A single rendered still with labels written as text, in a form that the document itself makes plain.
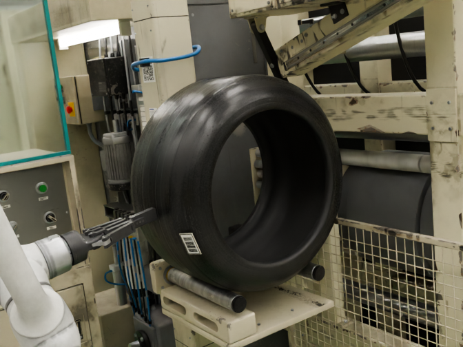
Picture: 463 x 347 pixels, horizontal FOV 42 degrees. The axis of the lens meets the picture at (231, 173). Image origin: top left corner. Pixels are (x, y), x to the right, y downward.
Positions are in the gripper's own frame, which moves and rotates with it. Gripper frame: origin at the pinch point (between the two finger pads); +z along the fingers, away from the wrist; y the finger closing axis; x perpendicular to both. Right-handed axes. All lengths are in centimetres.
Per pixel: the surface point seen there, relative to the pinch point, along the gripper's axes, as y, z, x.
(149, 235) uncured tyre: 7.6, 3.9, 7.6
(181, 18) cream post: 26, 40, -44
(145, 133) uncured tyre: 9.9, 11.4, -17.6
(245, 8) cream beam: 16, 56, -43
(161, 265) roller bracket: 23.7, 12.0, 23.8
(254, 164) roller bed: 37, 63, 10
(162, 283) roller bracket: 23.7, 10.7, 29.2
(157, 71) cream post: 27, 29, -31
